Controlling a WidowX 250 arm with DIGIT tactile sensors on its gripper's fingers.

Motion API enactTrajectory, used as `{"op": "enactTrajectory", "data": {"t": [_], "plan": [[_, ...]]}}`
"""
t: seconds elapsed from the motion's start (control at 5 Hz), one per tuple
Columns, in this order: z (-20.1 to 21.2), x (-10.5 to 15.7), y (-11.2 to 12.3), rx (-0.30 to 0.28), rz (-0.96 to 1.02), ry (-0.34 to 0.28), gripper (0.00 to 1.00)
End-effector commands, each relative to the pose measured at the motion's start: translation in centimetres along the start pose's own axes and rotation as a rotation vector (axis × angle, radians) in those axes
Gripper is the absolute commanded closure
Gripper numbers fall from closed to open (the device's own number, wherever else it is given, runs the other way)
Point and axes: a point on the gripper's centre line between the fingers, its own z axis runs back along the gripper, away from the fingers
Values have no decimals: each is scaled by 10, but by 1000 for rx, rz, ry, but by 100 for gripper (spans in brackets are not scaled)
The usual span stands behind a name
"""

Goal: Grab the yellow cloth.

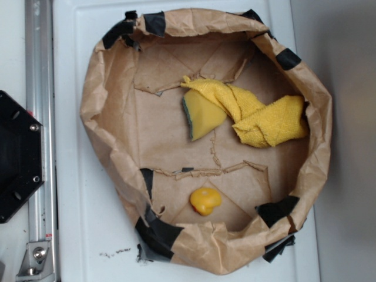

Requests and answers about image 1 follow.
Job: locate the yellow rubber duck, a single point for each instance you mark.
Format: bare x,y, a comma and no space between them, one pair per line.
204,200

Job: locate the aluminium extrusion rail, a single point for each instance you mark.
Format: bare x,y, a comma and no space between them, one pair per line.
42,205

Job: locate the brown paper bag bin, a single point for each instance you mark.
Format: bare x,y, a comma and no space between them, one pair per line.
132,110

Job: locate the yellow green sponge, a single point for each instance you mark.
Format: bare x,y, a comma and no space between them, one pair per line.
203,116

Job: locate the yellow microfiber cloth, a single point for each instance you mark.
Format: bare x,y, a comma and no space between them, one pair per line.
256,124

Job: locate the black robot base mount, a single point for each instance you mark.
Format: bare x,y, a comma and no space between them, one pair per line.
21,156

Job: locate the metal corner bracket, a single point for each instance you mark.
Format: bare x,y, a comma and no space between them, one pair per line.
37,263

